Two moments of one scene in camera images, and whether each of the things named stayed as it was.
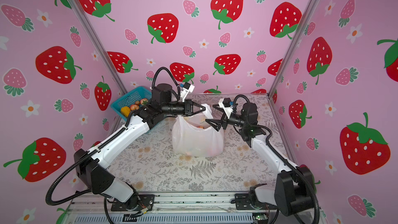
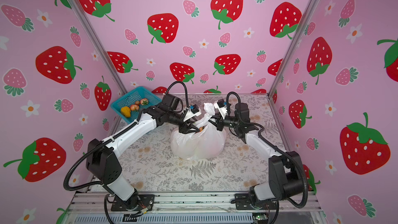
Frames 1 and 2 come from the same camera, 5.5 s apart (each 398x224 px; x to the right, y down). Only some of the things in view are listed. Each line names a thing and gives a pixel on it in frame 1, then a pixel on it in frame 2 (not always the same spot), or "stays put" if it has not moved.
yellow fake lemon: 126,111 stays put
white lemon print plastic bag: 193,136 stays put
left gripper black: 187,108 to 186,129
